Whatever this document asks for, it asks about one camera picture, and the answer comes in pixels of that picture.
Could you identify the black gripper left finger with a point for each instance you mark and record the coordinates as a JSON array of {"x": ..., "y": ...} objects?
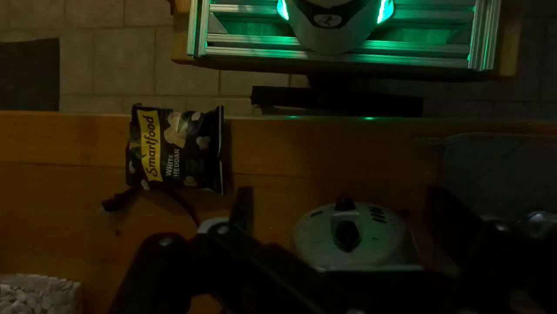
[{"x": 191, "y": 272}]

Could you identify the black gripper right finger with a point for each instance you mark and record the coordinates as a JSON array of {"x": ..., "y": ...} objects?
[{"x": 497, "y": 267}]

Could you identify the silver toaster with white end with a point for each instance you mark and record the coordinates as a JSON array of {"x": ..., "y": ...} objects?
[{"x": 323, "y": 237}]

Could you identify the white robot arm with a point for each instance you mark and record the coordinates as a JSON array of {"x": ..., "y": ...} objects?
[{"x": 330, "y": 35}]

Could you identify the black Smartfood popcorn bag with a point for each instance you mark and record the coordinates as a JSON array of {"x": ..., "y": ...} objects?
[{"x": 174, "y": 148}]

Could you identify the black bar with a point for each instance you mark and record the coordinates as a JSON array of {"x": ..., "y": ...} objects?
[{"x": 336, "y": 101}]

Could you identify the dark floor mat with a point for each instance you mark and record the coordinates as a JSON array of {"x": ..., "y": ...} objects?
[{"x": 27, "y": 75}]

